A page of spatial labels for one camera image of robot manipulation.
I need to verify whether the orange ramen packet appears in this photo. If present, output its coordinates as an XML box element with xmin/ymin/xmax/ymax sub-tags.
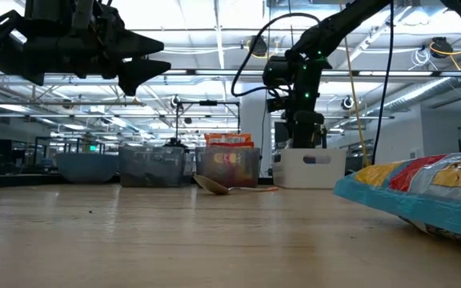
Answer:
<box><xmin>204</xmin><ymin>133</ymin><xmax>254</xmax><ymax>145</ymax></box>

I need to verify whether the clear plastic bin left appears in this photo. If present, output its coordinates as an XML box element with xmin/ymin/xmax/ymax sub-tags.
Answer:
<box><xmin>118</xmin><ymin>145</ymin><xmax>186</xmax><ymax>188</ymax></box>

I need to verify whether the blue bowl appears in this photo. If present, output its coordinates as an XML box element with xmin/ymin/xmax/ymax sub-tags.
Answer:
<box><xmin>56</xmin><ymin>153</ymin><xmax>118</xmax><ymax>184</ymax></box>

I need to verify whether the white plastic bin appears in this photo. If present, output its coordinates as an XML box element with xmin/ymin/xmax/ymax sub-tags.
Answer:
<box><xmin>272</xmin><ymin>148</ymin><xmax>347</xmax><ymax>190</ymax></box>

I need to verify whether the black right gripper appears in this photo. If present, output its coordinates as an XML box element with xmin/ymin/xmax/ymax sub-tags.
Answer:
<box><xmin>266</xmin><ymin>59</ymin><xmax>327</xmax><ymax>150</ymax></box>

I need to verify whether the black gantry frame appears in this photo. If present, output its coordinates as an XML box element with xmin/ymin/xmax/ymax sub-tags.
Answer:
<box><xmin>174</xmin><ymin>99</ymin><xmax>242</xmax><ymax>153</ymax></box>

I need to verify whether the grey plastic bin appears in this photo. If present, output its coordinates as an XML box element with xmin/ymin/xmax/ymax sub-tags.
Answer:
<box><xmin>195</xmin><ymin>146</ymin><xmax>262</xmax><ymax>189</ymax></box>

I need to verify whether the black monitor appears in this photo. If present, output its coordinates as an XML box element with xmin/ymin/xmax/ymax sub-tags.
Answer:
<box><xmin>274</xmin><ymin>121</ymin><xmax>328</xmax><ymax>150</ymax></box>

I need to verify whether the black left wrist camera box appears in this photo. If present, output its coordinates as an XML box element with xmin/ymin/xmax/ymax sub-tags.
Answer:
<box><xmin>24</xmin><ymin>0</ymin><xmax>95</xmax><ymax>29</ymax></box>

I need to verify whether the blue-edged ramen packet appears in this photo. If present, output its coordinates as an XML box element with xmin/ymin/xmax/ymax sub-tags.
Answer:
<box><xmin>333</xmin><ymin>150</ymin><xmax>461</xmax><ymax>243</ymax></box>

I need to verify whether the white square column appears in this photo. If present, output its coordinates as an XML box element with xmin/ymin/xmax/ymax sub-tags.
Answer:
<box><xmin>240</xmin><ymin>82</ymin><xmax>272</xmax><ymax>177</ymax></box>

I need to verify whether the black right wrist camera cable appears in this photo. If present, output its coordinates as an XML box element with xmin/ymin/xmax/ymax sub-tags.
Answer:
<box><xmin>230</xmin><ymin>11</ymin><xmax>322</xmax><ymax>98</ymax></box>

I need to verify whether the orange-handled spoon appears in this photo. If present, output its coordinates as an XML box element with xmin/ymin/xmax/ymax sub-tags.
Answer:
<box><xmin>193</xmin><ymin>174</ymin><xmax>279</xmax><ymax>196</ymax></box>

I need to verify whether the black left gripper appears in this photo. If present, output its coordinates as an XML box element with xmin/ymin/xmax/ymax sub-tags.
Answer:
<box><xmin>18</xmin><ymin>11</ymin><xmax>172</xmax><ymax>97</ymax></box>

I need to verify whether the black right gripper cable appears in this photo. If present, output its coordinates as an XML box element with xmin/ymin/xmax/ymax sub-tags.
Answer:
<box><xmin>371</xmin><ymin>0</ymin><xmax>395</xmax><ymax>166</ymax></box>

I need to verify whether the black aluminium table frame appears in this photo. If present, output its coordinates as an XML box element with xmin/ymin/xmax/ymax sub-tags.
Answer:
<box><xmin>0</xmin><ymin>172</ymin><xmax>59</xmax><ymax>190</ymax></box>

